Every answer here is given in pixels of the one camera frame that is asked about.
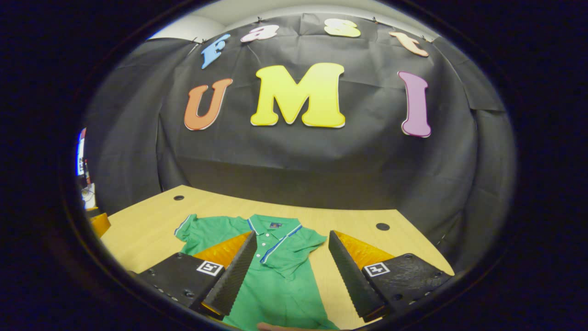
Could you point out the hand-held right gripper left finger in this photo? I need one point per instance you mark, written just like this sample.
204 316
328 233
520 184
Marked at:
234 276

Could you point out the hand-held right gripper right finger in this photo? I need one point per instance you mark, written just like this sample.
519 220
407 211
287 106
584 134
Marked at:
351 276

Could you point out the black backdrop cloth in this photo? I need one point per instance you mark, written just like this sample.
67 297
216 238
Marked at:
298 156

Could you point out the bright coloured screen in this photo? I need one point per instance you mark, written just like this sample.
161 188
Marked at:
81 156

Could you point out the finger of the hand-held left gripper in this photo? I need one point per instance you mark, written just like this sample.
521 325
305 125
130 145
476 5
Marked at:
100 223

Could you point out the green T-shirt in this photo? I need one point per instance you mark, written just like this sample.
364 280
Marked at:
280 289

